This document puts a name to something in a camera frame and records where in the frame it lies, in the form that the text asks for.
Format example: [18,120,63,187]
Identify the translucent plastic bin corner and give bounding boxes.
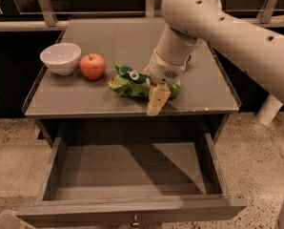
[0,211,36,229]

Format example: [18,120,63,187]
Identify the green rice chip bag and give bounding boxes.
[108,62,182,99]

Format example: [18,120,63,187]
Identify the white ceramic bowl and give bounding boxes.
[40,43,81,75]

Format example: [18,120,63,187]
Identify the red apple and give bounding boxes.
[79,53,106,80]

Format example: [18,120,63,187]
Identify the grey cabinet with glass top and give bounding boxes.
[23,18,240,143]

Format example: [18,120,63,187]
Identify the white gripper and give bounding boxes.
[143,51,186,116]

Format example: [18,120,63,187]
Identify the brass drawer knob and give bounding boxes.
[131,214,140,228]

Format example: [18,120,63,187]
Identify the grey open top drawer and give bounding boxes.
[17,134,247,228]

